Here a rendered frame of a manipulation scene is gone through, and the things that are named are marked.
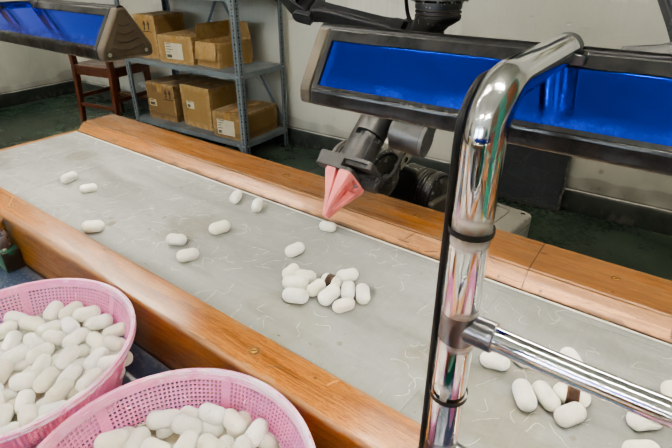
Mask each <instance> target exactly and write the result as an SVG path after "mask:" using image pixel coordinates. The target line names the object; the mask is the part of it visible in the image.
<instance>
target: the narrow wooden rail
mask: <svg viewBox="0 0 672 448"><path fill-rule="evenodd" d="M0 211H1V214H2V217H3V220H4V223H5V226H6V229H7V232H8V234H9V237H10V240H11V242H12V243H13V244H15V245H16V246H18V247H19V248H20V251H21V254H22V257H23V259H24V262H25V266H26V267H28V268H29V269H31V270H32V271H33V272H35V273H36V274H38V275H39V276H40V277H42V278H43V279H45V280H46V279H56V278H81V279H90V280H95V281H99V282H103V283H106V284H108V285H111V286H113V287H115V288H116V289H118V290H119V291H121V292H122V293H123V294H124V295H125V296H126V297H127V298H128V299H129V300H130V302H131V303H132V305H133V308H134V311H135V315H136V323H137V325H136V333H135V337H134V340H133V343H134V344H135V345H137V346H138V347H139V348H141V349H142V350H144V351H145V352H146V353H148V354H149V355H151V356H152V357H153V358H155V359H156V360H158V361H159V362H160V363H162V364H163V365H165V366H166V367H167V368H169V369H170V370H178V369H186V368H217V369H225V370H230V371H235V372H239V373H242V374H246V375H249V376H251V377H254V378H256V379H258V380H260V381H262V382H264V383H266V384H268V385H269V386H271V387H272V388H274V389H275V390H277V391H278V392H279V393H281V394H282V395H283V396H284V397H285V398H286V399H287V400H288V401H289V402H290V403H291V404H292V405H293V406H294V407H295V408H296V409H297V411H298V412H299V414H300V415H301V416H302V418H303V420H304V421H305V423H306V425H307V427H308V429H309V431H310V433H311V435H312V438H313V440H314V443H315V447H316V448H418V445H419V436H420V427H421V424H420V423H418V422H416V421H415V420H413V419H411V418H409V417H407V416H406V415H404V414H402V413H400V412H399V411H397V410H395V409H393V408H392V407H390V406H388V405H386V404H384V403H383V402H381V401H379V400H377V399H376V398H374V397H372V396H370V395H369V394H367V393H365V392H363V391H361V390H360V389H358V388H356V387H354V386H353V385H351V384H349V383H347V382H345V381H344V380H342V379H340V378H338V377H337V376H335V375H333V374H331V373H330V372H328V371H326V370H324V369H322V368H321V367H319V366H317V365H315V364H314V363H312V362H310V361H308V360H307V359H305V358H303V357H301V356H299V355H298V354H296V353H294V352H292V351H291V350H289V349H287V348H285V347H283V346H282V345H280V344H278V343H276V342H275V341H273V340H271V339H269V338H268V337H266V336H264V335H262V334H260V333H259V332H257V331H255V330H253V329H252V328H250V327H248V326H246V325H245V324H243V323H241V322H239V321H237V320H236V319H234V318H232V317H230V316H229V315H227V314H225V313H223V312H221V311H220V310H218V309H216V308H214V307H213V306H211V305H209V304H207V303H206V302H204V301H202V300H200V299H198V298H197V297H195V296H193V295H191V294H190V293H188V292H186V291H184V290H183V289H181V288H179V287H177V286H175V285H174V284H172V283H170V282H168V281H167V280H165V279H163V278H161V277H159V276H158V275H156V274H154V273H152V272H151V271H149V270H147V269H145V268H144V267H142V266H140V265H138V264H136V263H135V262H133V261H131V260H129V259H128V258H126V257H124V256H122V255H121V254H119V253H117V252H115V251H113V250H112V249H110V248H108V247H106V246H105V245H103V244H101V243H99V242H97V241H96V240H94V239H92V238H90V237H89V236H87V235H85V234H83V233H82V232H80V231H78V230H76V229H74V228H73V227H71V226H69V225H67V224H66V223H64V222H62V221H60V220H59V219H57V218H55V217H53V216H51V215H50V214H48V213H46V212H44V211H43V210H41V209H39V208H37V207H35V206H34V205H32V204H30V203H28V202H27V201H25V200H23V199H21V198H20V197H18V196H16V195H14V194H12V193H11V192H9V191H7V190H5V189H4V188H2V187H0Z"/></svg>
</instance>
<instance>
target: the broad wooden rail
mask: <svg viewBox="0 0 672 448"><path fill-rule="evenodd" d="M78 132H80V133H83V134H86V135H88V136H91V137H94V138H97V139H100V140H102V141H105V142H108V143H111V144H114V145H116V146H119V147H122V148H125V149H128V150H130V151H133V152H136V153H139V154H141V155H144V156H147V157H150V158H153V159H155V160H158V161H161V162H164V163H167V164H169V165H172V166H175V167H178V168H180V169H183V170H186V171H189V172H192V173H194V174H197V175H200V176H203V177H206V178H208V179H211V180H214V181H217V182H219V183H222V184H225V185H228V186H231V187H233V188H236V189H239V190H242V191H245V192H247V193H250V194H253V195H256V196H258V197H261V198H264V199H267V200H270V201H272V202H275V203H278V204H281V205H284V206H286V207H289V208H292V209H295V210H298V211H300V212H303V213H306V214H309V215H311V216H314V217H317V218H320V219H323V220H325V221H328V222H333V223H335V224H337V225H339V226H342V227H345V228H348V229H350V230H353V231H356V232H359V233H362V234H364V235H367V236H370V237H373V238H376V239H378V240H381V241H384V242H387V243H389V244H392V245H395V246H398V247H401V248H403V249H406V250H409V251H412V252H415V253H417V254H420V255H423V256H426V257H428V258H431V259H434V260H437V261H439V259H440V250H441V242H442V233H443V224H444V215H445V213H442V212H439V211H436V210H432V209H429V208H426V207H422V206H419V205H416V204H412V203H409V202H406V201H402V200H399V199H396V198H392V197H389V196H386V195H382V194H379V193H377V194H374V193H370V192H367V191H364V192H363V194H362V195H360V196H359V197H357V198H356V199H354V200H353V201H351V202H349V203H348V204H346V205H345V206H343V207H342V208H341V209H340V210H338V211H337V212H336V213H335V214H334V215H333V216H331V217H330V218H329V219H327V218H325V217H324V216H323V215H322V212H323V206H324V199H325V177H322V176H319V175H316V174H312V173H309V172H306V171H302V170H299V169H296V168H292V167H289V166H285V165H282V164H279V163H275V162H272V161H269V160H265V159H262V158H259V157H255V156H252V155H249V154H245V153H242V152H239V151H235V150H232V149H229V148H225V147H222V146H219V145H215V144H212V143H209V142H205V141H202V140H199V139H195V138H192V137H189V136H185V135H182V134H179V133H175V132H172V131H169V130H165V129H162V128H159V127H155V126H152V125H149V124H145V123H142V122H139V121H135V120H132V119H129V118H125V117H122V116H119V115H115V114H110V115H106V116H102V117H98V118H94V119H90V120H86V121H84V122H83V123H82V125H81V127H80V128H79V130H78ZM485 278H487V279H490V280H493V281H495V282H498V283H501V284H504V285H507V286H509V287H512V288H515V289H518V290H520V291H523V292H526V293H529V294H532V295H534V296H537V297H540V298H543V299H546V300H548V301H551V302H554V303H557V304H559V305H562V306H565V307H568V308H571V309H573V310H576V311H579V312H582V313H585V314H587V315H590V316H593V317H596V318H598V319H601V320H604V321H607V322H610V323H612V324H615V325H618V326H621V327H624V328H626V329H629V330H632V331H635V332H638V333H640V334H643V335H646V336H649V337H651V338H654V339H657V340H660V341H663V342H665V343H668V344H671V345H672V281H670V280H666V279H663V278H660V277H656V276H653V275H650V274H646V273H643V272H640V271H636V270H633V269H630V268H626V267H623V266H619V265H616V264H613V263H609V262H606V261H603V260H599V259H596V258H593V257H589V256H586V255H583V254H579V253H576V252H573V251H569V250H566V249H563V248H559V247H556V246H553V245H549V244H546V243H543V242H539V241H536V240H533V239H529V238H526V237H523V236H519V235H516V234H513V233H509V232H506V231H503V230H499V229H496V232H495V236H494V238H493V239H492V240H491V243H490V250H489V256H488V262H487V268H486V274H485Z"/></svg>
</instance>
